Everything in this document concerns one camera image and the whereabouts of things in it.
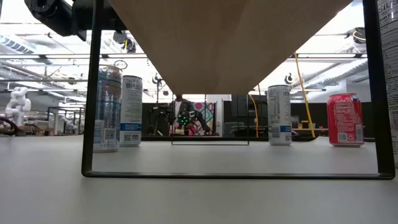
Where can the black cabinet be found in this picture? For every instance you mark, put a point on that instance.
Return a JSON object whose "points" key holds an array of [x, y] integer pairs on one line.
{"points": [[239, 107]]}

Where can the black yellow hanging reel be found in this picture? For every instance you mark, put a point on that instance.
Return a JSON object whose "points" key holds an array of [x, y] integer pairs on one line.
{"points": [[359, 35]]}

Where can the small black robot arm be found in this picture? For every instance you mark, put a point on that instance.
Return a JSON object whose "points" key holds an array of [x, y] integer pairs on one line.
{"points": [[160, 119], [202, 123]]}

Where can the colourful patchwork panel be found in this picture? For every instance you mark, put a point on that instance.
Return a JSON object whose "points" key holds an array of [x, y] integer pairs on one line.
{"points": [[206, 115]]}

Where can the grey hanging device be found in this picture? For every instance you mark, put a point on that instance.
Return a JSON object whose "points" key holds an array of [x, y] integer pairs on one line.
{"points": [[119, 35]]}

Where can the black table frame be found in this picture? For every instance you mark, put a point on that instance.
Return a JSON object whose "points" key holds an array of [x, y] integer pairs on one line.
{"points": [[155, 138]]}

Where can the red Fanta can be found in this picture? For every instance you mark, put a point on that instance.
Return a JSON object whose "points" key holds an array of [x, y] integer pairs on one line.
{"points": [[345, 121]]}

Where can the blue silver Red Bull can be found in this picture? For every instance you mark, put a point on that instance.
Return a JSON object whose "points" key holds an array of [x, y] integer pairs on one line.
{"points": [[109, 109]]}

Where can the person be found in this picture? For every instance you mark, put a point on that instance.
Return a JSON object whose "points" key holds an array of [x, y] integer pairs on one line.
{"points": [[178, 109]]}

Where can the black hook fixture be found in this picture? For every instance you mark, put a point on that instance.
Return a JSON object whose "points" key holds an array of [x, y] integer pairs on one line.
{"points": [[289, 81]]}

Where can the wooden workbench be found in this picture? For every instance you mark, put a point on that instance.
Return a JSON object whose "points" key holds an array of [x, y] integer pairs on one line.
{"points": [[311, 129]]}

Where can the black hanging device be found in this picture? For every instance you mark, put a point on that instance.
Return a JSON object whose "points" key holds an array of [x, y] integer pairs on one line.
{"points": [[130, 46]]}

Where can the white Celsius can blue band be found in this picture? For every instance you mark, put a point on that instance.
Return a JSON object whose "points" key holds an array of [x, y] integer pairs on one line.
{"points": [[279, 115], [132, 109]]}

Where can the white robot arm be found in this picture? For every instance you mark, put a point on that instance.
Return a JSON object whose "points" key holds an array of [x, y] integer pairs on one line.
{"points": [[17, 105]]}

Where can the wooden shelf board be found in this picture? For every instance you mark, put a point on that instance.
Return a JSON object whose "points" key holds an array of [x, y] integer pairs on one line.
{"points": [[217, 46]]}

